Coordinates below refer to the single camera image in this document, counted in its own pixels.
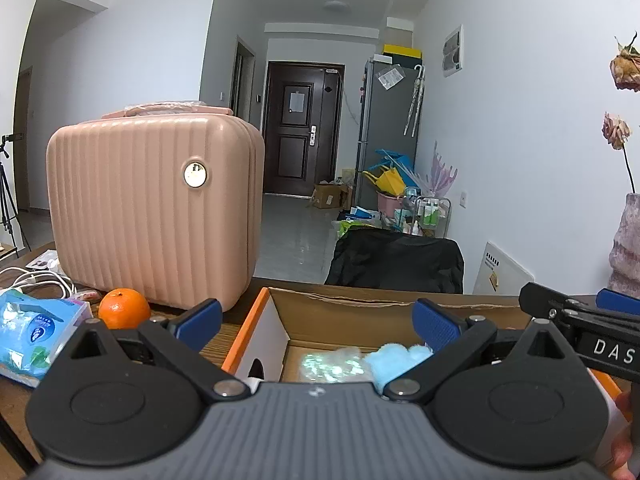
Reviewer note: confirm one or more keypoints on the white folded umbrella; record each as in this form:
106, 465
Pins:
415, 100

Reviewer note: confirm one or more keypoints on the orange-edged cardboard box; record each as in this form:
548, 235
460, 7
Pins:
350, 320

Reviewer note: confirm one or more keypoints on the pink textured vase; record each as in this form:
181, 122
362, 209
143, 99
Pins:
627, 250

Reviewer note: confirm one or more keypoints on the clear plastic bag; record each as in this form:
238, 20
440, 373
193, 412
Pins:
390, 79

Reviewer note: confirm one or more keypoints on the white electrical panel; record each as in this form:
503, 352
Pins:
453, 51

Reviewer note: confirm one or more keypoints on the yellow flat box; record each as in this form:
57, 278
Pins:
402, 51

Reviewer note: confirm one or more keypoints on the dark brown entrance door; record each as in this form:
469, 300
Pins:
300, 165

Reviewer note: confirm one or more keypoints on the blue plastic stool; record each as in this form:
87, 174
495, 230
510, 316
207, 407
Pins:
397, 157

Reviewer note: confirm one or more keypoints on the black camera tripod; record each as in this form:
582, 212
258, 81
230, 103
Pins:
6, 200

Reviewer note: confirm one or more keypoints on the white charger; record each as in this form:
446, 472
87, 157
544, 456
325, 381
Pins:
45, 261

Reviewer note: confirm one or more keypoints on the dried pink rose bunch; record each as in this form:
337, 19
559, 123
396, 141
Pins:
626, 67

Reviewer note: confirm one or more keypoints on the white paper sheet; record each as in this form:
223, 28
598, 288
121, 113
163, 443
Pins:
297, 101

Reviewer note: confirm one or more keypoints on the orange fruit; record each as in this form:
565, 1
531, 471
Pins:
125, 310

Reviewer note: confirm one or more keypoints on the person's right hand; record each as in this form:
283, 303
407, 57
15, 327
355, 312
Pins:
622, 452

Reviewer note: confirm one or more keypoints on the purple feather decoration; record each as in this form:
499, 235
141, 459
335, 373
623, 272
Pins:
442, 170

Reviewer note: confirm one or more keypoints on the blue plush toy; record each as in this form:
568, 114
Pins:
395, 365

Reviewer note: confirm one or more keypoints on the blue tissue pack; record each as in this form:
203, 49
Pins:
35, 335

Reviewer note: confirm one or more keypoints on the grey refrigerator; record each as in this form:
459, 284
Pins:
387, 125

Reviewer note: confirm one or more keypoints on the dark framed room door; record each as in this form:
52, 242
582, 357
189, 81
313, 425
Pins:
245, 85

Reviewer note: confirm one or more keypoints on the shiny sequin pouch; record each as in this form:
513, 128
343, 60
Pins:
330, 367

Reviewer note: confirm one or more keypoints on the colourful paper pile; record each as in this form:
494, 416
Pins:
357, 217

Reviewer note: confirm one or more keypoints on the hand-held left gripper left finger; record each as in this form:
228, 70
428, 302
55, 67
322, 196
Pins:
197, 320

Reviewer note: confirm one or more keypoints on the pink bucket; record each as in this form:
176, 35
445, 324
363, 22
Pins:
387, 203

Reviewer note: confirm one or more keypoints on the metal cart with bottles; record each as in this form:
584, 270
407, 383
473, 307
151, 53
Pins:
430, 215

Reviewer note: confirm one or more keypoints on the small brown shipping box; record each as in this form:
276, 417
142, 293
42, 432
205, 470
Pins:
330, 196

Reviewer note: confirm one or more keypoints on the pink ribbed suitcase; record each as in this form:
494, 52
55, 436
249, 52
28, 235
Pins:
150, 220

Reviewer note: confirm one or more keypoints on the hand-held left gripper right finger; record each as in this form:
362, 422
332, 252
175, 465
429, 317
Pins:
435, 325

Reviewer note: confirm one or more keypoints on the round ceiling lamp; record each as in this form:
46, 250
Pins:
338, 6

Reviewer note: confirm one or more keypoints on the white flat panel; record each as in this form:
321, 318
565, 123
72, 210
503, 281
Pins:
502, 272

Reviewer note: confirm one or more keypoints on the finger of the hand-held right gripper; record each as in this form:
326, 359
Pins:
622, 302
537, 300

